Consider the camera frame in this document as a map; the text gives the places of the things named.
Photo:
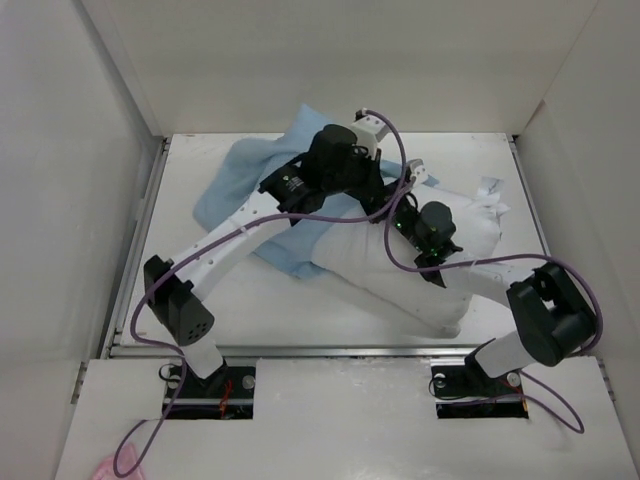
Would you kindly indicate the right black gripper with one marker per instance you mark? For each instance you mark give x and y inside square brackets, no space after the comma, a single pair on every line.
[403,196]

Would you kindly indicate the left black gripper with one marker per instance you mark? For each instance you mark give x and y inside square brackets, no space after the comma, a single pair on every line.
[374,180]

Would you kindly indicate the blue pillowcase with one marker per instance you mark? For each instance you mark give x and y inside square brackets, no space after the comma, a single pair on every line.
[246,164]

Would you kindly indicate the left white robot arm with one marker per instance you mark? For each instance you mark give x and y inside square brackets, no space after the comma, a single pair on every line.
[179,286]

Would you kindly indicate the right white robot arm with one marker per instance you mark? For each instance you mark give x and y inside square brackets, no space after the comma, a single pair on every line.
[553,318]

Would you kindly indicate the pink cloth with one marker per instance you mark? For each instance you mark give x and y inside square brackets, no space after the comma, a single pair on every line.
[104,470]

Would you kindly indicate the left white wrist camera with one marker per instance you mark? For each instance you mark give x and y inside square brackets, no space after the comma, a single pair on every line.
[369,131]

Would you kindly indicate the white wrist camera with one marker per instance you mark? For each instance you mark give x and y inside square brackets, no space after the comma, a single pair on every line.
[417,172]
[369,131]

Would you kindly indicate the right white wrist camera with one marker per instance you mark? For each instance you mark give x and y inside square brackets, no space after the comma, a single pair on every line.
[417,172]

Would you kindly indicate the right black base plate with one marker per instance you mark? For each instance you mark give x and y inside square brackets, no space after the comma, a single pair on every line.
[459,394]

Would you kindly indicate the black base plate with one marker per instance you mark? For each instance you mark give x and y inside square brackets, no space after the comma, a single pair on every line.
[459,394]
[230,396]

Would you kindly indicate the aluminium front rail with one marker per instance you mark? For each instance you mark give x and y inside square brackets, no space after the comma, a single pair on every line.
[122,352]

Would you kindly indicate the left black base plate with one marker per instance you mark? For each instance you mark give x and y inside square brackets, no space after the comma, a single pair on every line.
[230,396]

